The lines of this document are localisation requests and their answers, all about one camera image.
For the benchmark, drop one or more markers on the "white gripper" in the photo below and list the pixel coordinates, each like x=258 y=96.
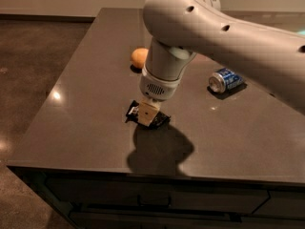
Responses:
x=157 y=89

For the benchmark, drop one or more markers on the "black rxbar chocolate wrapper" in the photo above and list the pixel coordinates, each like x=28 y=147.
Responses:
x=147 y=115

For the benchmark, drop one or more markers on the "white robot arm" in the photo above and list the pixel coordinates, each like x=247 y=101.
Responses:
x=270 y=57

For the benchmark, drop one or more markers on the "orange fruit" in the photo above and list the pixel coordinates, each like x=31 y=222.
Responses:
x=138 y=57

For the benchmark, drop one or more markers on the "blue pepsi can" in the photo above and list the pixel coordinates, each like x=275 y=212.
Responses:
x=224 y=80

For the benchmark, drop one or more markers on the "dark cabinet drawer front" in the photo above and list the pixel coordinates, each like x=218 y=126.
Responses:
x=186 y=195

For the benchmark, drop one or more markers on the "black drawer handle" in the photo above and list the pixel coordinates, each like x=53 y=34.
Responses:
x=160 y=201

